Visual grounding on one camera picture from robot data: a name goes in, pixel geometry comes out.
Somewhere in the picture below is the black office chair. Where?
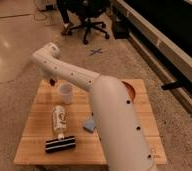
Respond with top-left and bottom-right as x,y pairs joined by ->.
66,0 -> 110,44

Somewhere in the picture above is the red bowl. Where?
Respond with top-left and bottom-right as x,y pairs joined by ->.
122,81 -> 136,101

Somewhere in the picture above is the wooden table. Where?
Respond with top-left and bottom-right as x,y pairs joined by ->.
14,79 -> 167,167

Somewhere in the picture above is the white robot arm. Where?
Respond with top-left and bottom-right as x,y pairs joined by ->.
32,42 -> 159,171

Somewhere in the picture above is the black box on floor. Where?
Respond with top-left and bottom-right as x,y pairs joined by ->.
112,17 -> 129,39

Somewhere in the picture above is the white ceramic cup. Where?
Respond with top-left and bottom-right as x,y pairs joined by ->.
57,82 -> 73,104

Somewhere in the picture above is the person's leg and shoe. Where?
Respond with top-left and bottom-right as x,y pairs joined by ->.
56,0 -> 73,35

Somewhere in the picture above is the white plastic bottle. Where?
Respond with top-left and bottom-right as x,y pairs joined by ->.
52,105 -> 67,139

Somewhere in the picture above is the blue sponge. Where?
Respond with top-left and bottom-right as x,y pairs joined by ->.
83,117 -> 96,133

